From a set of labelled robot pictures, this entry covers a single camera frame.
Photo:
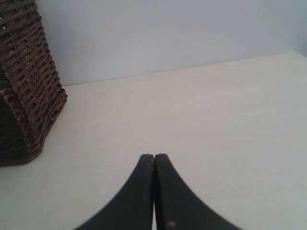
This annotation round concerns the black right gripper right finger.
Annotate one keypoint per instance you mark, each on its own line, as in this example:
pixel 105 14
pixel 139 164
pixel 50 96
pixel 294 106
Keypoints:
pixel 177 207

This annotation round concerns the brown wicker basket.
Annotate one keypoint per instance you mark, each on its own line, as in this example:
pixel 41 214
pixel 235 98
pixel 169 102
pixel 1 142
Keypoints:
pixel 31 95

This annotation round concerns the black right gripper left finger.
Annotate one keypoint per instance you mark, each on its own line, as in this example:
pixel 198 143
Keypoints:
pixel 132 207

